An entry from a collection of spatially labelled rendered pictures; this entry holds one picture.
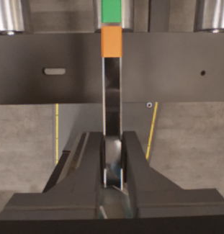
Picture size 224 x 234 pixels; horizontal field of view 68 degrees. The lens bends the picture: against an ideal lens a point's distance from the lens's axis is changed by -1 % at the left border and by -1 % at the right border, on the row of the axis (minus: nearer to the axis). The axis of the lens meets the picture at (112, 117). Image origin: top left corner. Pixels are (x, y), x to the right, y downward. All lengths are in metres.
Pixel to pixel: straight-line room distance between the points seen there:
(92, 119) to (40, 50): 0.92
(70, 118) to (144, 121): 0.49
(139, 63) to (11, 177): 1.84
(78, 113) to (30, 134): 0.65
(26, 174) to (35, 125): 0.52
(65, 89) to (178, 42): 0.16
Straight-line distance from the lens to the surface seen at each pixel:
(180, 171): 1.84
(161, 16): 0.66
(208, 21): 0.58
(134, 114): 1.13
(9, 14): 0.56
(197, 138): 1.73
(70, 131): 1.18
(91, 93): 0.23
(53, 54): 0.24
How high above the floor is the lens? 1.39
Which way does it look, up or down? 73 degrees down
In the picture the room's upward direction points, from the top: 176 degrees clockwise
